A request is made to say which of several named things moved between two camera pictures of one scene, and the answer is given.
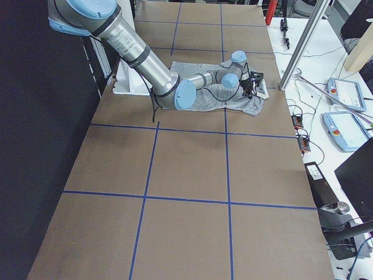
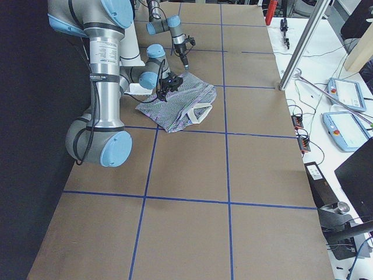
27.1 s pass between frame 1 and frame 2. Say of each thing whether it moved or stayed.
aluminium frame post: stayed
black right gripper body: moved
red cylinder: stayed
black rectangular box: stayed
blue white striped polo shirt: moved
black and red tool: stayed
